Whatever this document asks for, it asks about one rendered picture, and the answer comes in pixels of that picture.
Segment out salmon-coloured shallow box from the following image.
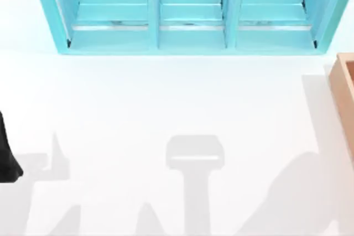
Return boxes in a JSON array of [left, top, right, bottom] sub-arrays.
[[328, 52, 354, 165]]

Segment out light blue rack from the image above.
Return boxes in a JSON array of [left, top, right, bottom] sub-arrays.
[[30, 0, 354, 56]]

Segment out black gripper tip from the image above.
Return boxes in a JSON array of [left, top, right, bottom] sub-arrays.
[[0, 111, 24, 183]]

